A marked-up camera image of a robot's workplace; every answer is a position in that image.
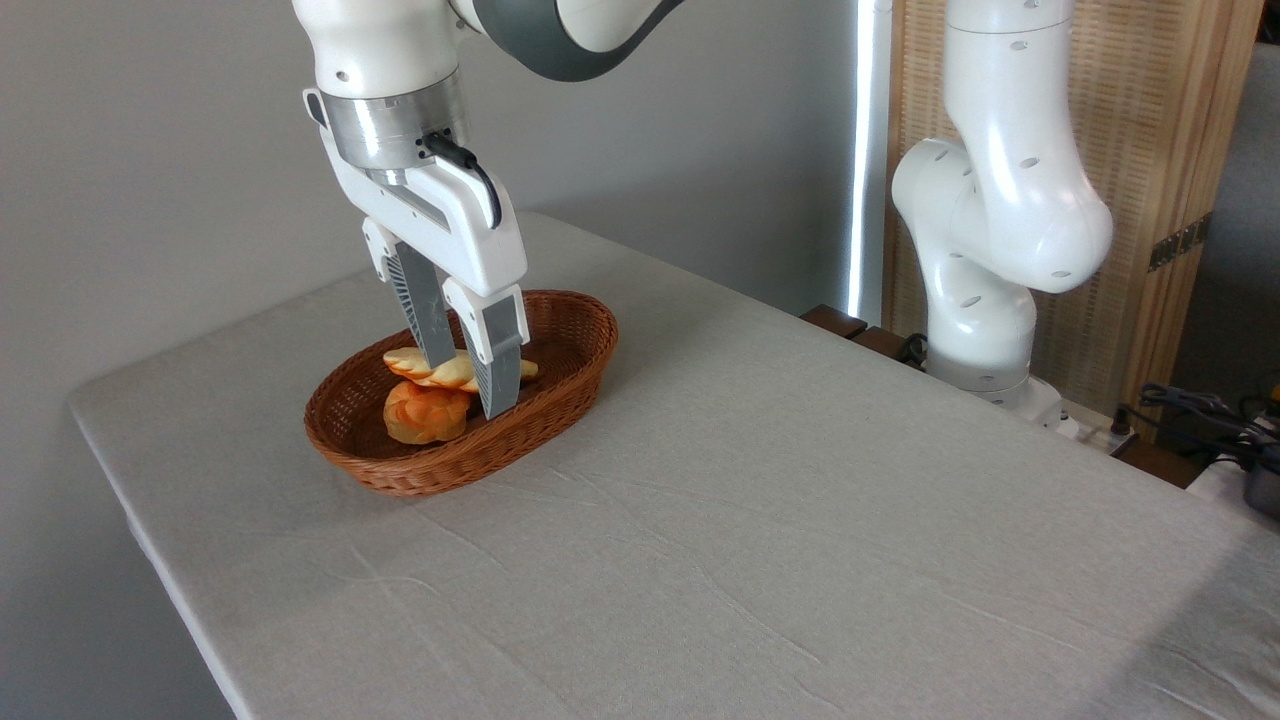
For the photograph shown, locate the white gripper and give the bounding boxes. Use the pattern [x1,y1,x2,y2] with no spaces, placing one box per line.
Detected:
[318,128,531,421]

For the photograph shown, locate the long pale braided bread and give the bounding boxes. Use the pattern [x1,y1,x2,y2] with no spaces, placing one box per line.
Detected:
[383,347,539,393]

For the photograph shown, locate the round orange bread roll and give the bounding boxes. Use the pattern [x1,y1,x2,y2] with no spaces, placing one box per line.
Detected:
[383,381,473,446]

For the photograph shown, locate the brown oval wicker basket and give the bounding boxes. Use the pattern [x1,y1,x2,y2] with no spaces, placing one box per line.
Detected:
[304,290,619,498]

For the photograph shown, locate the light grey tablecloth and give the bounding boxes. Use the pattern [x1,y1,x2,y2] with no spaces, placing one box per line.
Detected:
[68,210,1280,720]

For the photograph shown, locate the black metal screen hinge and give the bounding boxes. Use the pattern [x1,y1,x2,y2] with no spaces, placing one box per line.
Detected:
[1148,212,1213,273]

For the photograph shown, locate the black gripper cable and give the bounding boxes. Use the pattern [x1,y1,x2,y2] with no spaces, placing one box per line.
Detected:
[420,132,503,229]

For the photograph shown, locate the bundle of black cables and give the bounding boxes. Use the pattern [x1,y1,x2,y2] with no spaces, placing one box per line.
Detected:
[1112,383,1280,473]

